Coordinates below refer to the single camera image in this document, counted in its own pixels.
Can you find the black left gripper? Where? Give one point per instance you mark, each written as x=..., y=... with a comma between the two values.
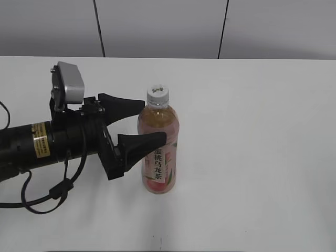
x=83, y=132

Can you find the white bottle cap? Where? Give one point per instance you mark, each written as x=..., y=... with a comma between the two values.
x=157, y=94

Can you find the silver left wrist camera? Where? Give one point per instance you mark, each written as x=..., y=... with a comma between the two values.
x=67, y=85

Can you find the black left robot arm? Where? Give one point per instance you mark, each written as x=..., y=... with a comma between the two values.
x=26, y=147

